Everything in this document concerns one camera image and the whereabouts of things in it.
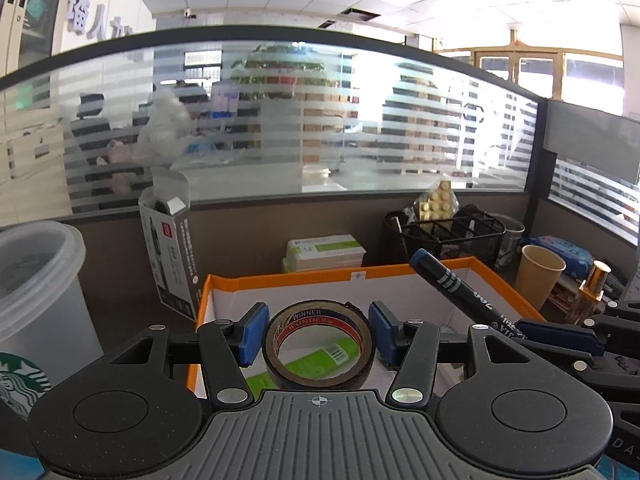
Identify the Starbucks plastic cup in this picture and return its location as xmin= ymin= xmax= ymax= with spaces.
xmin=0 ymin=221 xmax=103 ymax=419

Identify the blue black marker pen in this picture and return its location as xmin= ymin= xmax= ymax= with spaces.
xmin=409 ymin=249 xmax=525 ymax=339

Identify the yellow building block plate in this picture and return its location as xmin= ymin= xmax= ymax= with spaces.
xmin=413 ymin=179 xmax=459 ymax=221

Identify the brown paper cup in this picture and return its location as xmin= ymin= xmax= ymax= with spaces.
xmin=514 ymin=245 xmax=566 ymax=310

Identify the orange cardboard box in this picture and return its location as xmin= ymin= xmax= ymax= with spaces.
xmin=198 ymin=258 xmax=540 ymax=401

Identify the grey tall product box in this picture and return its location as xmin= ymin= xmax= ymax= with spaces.
xmin=138 ymin=167 xmax=202 ymax=322

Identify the green white flat box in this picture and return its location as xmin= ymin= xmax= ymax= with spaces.
xmin=282 ymin=234 xmax=367 ymax=273

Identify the brown tape roll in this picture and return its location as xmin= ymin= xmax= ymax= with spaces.
xmin=262 ymin=299 xmax=375 ymax=390

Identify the glass jar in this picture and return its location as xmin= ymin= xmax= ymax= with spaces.
xmin=491 ymin=212 xmax=525 ymax=268

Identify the black mesh desk organizer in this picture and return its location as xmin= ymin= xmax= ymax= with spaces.
xmin=375 ymin=204 xmax=506 ymax=266

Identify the gold copper coil spool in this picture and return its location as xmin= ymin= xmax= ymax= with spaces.
xmin=567 ymin=260 xmax=611 ymax=325

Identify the blue wet wipes pack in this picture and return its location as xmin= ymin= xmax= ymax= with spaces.
xmin=521 ymin=235 xmax=594 ymax=280

